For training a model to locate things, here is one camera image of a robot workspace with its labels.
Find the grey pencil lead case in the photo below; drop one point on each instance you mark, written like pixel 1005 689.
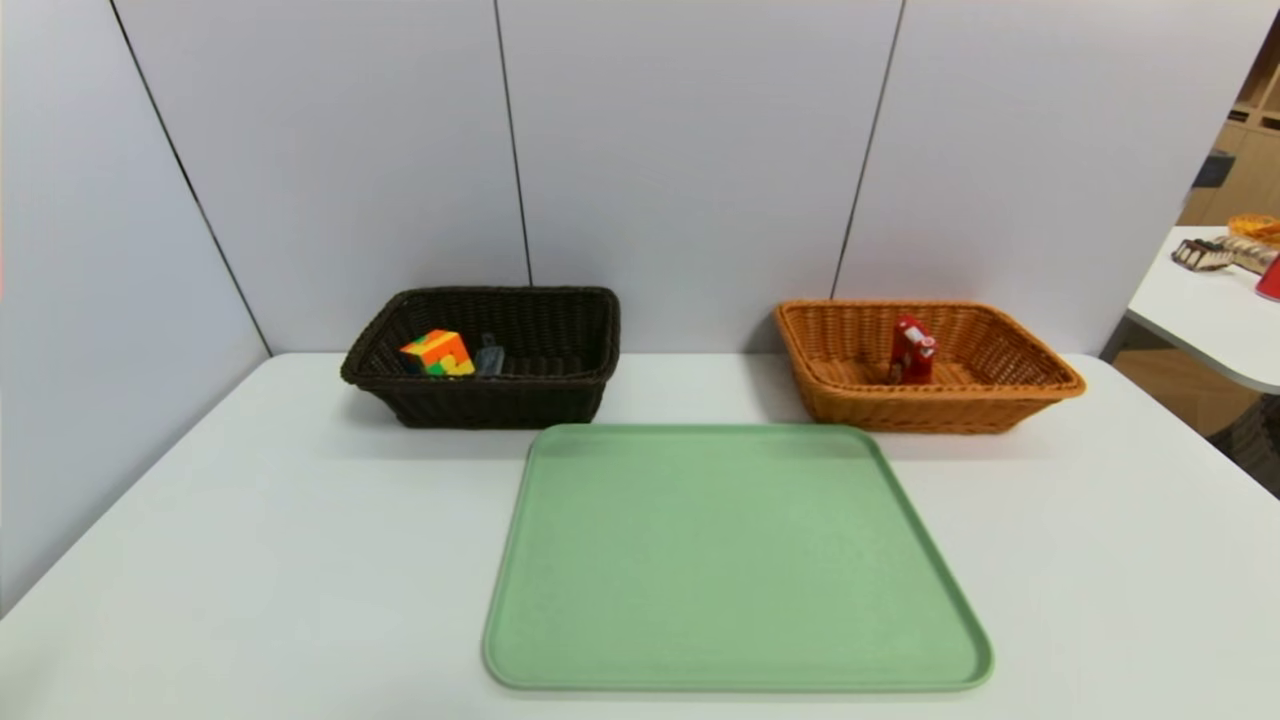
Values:
pixel 489 357

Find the colourful puzzle cube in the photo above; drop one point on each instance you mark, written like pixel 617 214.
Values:
pixel 438 353

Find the red snack packet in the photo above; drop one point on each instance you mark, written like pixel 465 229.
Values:
pixel 912 352

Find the dark brown wicker basket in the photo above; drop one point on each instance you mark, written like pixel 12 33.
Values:
pixel 540 390

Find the orange wicker basket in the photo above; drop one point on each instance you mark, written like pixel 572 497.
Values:
pixel 1000 390

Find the orange bread basket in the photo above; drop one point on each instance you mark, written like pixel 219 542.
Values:
pixel 1258 227

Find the light green plastic tray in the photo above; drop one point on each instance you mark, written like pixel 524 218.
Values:
pixel 730 560

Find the white background table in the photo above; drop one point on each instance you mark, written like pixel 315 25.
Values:
pixel 1205 320

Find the chocolate cake slice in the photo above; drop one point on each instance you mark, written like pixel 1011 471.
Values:
pixel 1202 255

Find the dark woven stool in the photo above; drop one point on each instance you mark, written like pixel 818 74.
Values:
pixel 1255 450

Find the red cup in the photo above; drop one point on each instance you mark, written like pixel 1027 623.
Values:
pixel 1271 280

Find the wooden shelf unit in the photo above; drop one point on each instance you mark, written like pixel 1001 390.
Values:
pixel 1255 150

